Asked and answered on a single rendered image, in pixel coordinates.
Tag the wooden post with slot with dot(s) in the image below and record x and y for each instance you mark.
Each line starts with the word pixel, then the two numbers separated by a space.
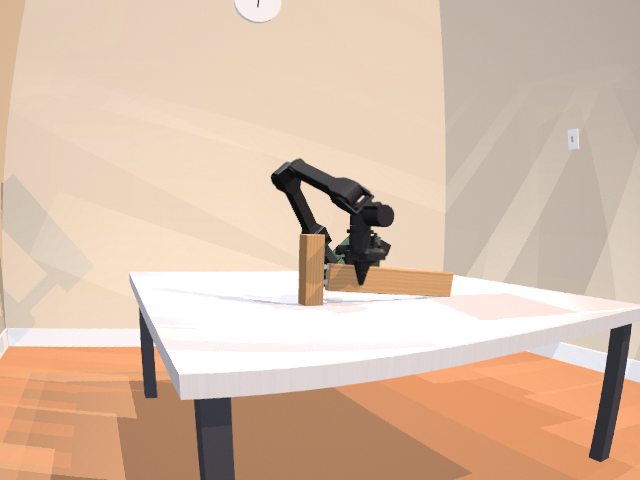
pixel 311 269

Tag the light wooden board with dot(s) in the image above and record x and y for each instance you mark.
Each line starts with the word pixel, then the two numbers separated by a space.
pixel 342 278

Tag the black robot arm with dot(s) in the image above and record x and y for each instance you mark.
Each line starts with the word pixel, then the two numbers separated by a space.
pixel 343 192

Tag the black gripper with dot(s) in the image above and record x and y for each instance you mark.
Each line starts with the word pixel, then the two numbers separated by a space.
pixel 359 252

